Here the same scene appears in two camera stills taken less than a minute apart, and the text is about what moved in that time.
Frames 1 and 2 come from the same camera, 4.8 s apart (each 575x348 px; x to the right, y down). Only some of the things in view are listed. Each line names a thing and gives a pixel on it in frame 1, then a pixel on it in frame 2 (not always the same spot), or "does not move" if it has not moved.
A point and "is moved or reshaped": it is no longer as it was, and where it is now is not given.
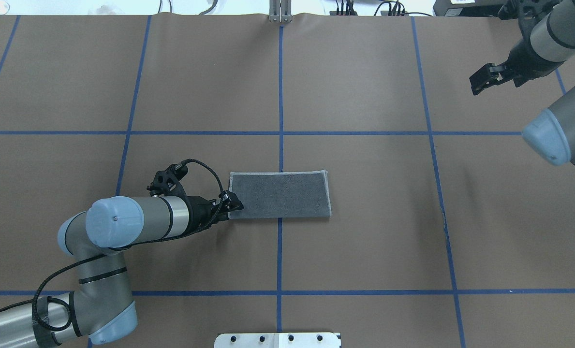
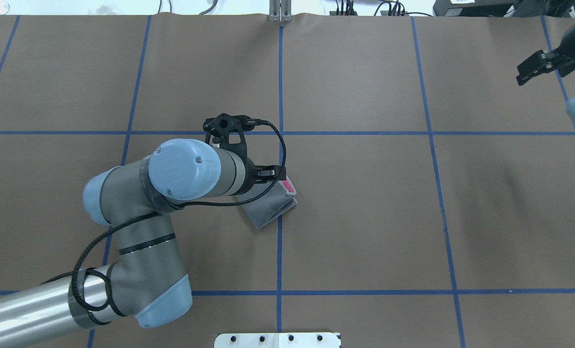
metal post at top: [280, 11] does not move
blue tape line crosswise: [249, 133] does not move
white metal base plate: [277, 340] does not move
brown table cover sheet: [446, 230] does not move
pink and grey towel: [302, 194] is moved or reshaped
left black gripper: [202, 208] → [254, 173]
